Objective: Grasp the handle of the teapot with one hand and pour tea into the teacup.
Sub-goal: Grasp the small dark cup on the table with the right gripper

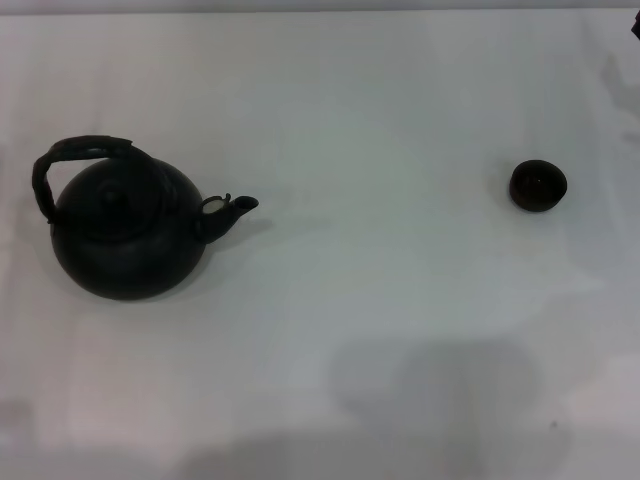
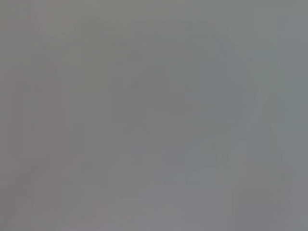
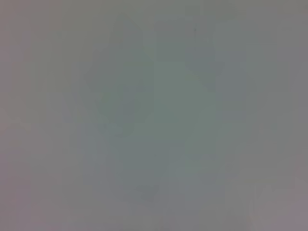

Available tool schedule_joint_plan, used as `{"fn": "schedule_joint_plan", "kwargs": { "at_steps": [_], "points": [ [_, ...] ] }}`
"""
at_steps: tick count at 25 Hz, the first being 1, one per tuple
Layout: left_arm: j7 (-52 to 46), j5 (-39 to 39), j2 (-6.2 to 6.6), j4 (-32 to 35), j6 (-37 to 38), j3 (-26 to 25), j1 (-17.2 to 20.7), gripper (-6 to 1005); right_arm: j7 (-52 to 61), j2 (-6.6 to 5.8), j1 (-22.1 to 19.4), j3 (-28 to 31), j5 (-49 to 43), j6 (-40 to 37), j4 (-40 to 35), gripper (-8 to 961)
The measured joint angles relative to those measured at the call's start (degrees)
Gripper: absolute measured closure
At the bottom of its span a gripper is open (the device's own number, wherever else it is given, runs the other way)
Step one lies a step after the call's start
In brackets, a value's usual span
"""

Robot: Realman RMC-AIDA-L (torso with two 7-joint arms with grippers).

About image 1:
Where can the small dark brown teacup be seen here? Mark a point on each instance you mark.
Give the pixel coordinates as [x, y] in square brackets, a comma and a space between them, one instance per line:
[538, 186]

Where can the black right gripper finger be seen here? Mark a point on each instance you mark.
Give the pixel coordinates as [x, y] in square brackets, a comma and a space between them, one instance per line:
[636, 17]

